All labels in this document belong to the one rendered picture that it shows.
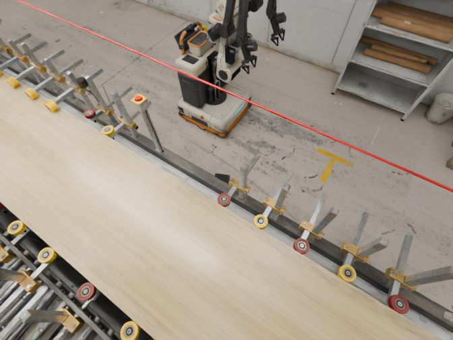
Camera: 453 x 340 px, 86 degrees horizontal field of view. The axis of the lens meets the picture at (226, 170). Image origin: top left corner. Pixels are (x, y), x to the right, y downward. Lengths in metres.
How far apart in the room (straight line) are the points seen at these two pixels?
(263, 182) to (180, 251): 1.41
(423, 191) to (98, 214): 2.90
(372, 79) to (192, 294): 3.30
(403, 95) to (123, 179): 3.28
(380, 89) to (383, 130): 0.56
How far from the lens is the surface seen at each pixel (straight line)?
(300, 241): 1.43
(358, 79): 3.72
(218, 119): 2.68
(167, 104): 3.33
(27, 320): 1.41
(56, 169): 1.93
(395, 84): 3.87
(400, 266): 1.68
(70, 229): 1.67
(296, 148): 2.86
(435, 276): 1.48
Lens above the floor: 2.24
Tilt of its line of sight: 59 degrees down
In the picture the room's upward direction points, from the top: 2 degrees counter-clockwise
